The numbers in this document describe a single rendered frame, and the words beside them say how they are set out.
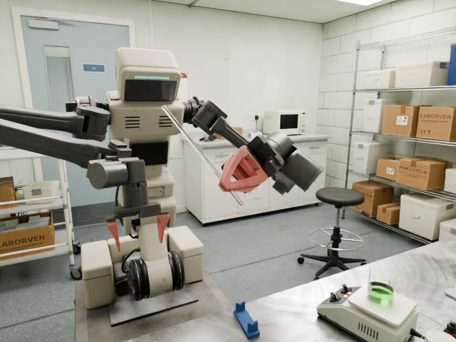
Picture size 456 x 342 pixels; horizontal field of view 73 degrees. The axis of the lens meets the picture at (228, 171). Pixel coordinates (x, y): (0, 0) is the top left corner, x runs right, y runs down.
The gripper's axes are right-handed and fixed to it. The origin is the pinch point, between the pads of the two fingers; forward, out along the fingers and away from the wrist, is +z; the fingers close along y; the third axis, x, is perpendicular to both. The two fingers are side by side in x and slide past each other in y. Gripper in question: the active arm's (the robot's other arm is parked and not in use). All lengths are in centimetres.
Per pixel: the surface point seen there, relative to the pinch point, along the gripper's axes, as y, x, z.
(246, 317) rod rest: 36.8, -28.9, -14.1
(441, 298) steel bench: 10, -63, -52
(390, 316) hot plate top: 9, -45, -25
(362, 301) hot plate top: 14, -41, -27
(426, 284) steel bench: 14, -61, -58
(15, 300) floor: 227, 34, -10
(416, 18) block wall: -14, 19, -343
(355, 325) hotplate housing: 17, -44, -23
